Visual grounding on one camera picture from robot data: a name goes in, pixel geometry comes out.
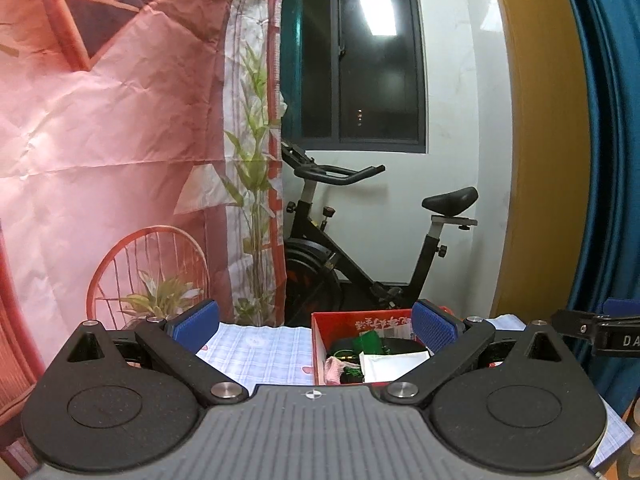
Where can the blue plaid tablecloth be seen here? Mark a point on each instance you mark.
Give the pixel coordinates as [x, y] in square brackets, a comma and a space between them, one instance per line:
[282, 355]

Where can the black sleep mask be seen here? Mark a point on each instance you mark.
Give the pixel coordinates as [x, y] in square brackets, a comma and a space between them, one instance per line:
[392, 345]

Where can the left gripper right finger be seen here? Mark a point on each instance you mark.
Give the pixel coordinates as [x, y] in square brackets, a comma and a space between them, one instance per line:
[455, 346]

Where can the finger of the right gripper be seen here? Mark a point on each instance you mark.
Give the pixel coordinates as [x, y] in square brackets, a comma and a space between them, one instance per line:
[614, 306]
[576, 324]

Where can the green drawstring pouch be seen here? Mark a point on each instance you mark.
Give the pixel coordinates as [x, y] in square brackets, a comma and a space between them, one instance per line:
[366, 344]

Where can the pink soft cloth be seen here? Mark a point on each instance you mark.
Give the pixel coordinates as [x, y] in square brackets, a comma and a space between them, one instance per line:
[334, 368]

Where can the wooden door frame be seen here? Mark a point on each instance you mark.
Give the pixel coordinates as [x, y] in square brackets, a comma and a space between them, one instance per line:
[550, 161]

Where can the person right hand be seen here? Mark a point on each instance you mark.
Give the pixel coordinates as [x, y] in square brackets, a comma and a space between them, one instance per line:
[628, 465]

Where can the blue curtain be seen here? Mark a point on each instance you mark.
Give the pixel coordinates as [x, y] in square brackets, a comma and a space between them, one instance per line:
[608, 264]

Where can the pink printed backdrop cloth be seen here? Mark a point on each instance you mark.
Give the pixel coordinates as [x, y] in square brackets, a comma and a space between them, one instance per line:
[117, 115]

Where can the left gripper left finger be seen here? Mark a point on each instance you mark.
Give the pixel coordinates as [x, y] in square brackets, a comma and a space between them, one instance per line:
[172, 348]

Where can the red strawberry cardboard box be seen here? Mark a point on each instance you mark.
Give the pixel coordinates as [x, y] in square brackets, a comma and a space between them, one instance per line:
[346, 335]

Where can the black white glove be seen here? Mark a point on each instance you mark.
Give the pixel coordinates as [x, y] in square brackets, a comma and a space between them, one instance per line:
[377, 368]

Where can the dark window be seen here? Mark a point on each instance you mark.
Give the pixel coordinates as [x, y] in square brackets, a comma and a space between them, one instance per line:
[352, 75]

